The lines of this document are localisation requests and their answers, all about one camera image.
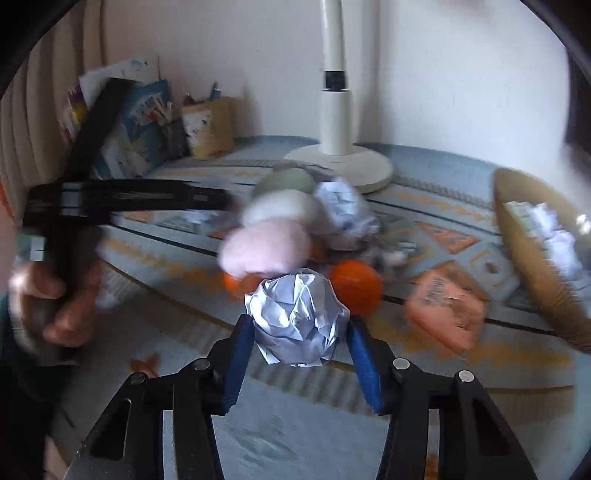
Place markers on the person's left hand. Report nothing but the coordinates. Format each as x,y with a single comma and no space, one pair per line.
74,323

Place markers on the crumpled paper by lamp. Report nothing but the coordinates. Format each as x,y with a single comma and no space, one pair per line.
397,256

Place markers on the white paper ball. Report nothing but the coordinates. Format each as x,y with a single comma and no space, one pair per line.
346,207
295,318
554,240

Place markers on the orange ball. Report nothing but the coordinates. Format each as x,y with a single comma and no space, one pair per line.
358,286

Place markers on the person's left forearm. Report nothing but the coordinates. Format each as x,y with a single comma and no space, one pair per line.
23,406

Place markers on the beige curtain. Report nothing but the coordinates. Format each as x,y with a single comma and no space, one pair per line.
46,115

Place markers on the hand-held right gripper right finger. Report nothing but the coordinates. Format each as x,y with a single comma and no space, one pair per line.
367,364

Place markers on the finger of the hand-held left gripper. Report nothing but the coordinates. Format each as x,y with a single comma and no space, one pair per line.
161,198

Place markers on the tan cardboard pen holder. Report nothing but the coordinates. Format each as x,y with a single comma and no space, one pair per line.
210,129

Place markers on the pastel pompom plush toy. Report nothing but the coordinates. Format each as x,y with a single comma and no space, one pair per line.
268,240

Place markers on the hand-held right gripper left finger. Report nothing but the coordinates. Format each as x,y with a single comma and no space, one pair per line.
238,355

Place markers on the orange snack packet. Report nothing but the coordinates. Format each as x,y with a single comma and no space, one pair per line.
443,309

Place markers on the patterned woven mat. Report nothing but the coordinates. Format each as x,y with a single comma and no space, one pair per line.
300,415

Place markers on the black mesh pen holder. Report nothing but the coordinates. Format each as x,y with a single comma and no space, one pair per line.
173,138

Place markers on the brown woven basket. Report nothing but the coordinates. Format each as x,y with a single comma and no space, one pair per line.
531,295

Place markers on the black monitor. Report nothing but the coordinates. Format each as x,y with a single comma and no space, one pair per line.
581,101

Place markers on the row of upright books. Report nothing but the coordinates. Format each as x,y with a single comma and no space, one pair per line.
134,134

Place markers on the white desk lamp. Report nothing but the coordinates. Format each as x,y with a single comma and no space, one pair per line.
337,115

